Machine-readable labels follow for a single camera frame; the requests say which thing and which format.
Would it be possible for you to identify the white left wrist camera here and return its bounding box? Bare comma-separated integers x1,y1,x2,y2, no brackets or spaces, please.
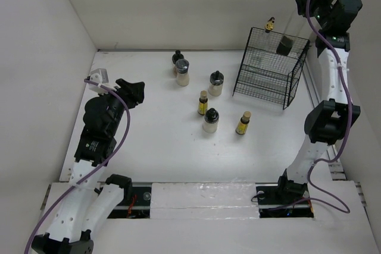
86,68,109,95

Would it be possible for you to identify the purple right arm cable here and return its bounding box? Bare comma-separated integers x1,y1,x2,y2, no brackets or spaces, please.
305,0,355,215

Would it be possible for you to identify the black-lid beige spice jar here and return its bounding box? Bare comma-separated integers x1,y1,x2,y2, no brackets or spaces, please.
208,70,224,96

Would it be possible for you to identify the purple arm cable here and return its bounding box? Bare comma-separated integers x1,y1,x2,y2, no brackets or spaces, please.
23,77,132,252
305,0,355,215

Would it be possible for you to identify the clear glass bottle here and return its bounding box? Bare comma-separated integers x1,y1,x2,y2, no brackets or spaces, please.
254,17,275,67

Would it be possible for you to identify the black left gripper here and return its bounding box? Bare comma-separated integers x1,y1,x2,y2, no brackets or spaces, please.
98,79,143,135

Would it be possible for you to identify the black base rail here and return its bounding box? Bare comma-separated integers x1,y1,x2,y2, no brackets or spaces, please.
109,183,313,219

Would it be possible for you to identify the small yellow bottle cork right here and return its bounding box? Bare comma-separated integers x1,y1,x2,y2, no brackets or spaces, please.
235,111,251,135

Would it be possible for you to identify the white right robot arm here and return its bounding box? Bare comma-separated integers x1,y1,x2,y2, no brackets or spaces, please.
274,0,363,205

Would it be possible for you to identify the small yellow bottle cork centre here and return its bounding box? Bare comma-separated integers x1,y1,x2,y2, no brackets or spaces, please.
198,90,208,115

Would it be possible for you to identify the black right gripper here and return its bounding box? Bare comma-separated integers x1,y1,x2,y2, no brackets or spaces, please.
296,0,339,29

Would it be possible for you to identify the small black-cap back jar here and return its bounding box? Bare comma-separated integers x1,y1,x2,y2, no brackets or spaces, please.
172,50,184,76

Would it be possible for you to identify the black wire rack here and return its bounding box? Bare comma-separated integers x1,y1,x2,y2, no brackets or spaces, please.
233,27,310,109

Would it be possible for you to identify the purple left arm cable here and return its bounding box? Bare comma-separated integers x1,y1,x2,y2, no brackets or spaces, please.
23,77,132,252

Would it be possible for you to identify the glass bottle with dark sauce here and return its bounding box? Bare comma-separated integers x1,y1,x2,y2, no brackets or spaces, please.
276,8,299,56

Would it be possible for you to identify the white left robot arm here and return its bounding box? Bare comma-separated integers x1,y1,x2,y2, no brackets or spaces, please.
24,77,145,253

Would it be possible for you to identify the black-cap white powder jar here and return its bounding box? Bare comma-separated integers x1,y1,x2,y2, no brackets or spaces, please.
202,108,220,133

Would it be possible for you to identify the small yellow bottle cork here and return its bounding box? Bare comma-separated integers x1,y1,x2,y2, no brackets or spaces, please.
235,111,251,135
198,90,208,115

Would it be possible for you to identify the grey-lid white powder shaker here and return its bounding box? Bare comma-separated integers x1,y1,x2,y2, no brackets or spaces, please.
176,59,189,87

